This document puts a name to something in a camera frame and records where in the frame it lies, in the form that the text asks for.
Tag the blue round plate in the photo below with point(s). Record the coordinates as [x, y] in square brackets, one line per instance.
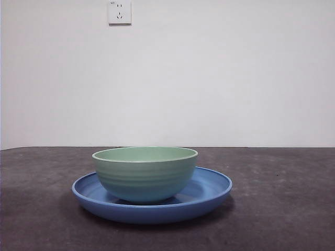
[151, 214]

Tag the green ribbed bowl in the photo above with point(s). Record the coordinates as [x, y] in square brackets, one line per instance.
[144, 180]

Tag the white wall socket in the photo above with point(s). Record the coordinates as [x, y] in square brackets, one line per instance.
[120, 13]

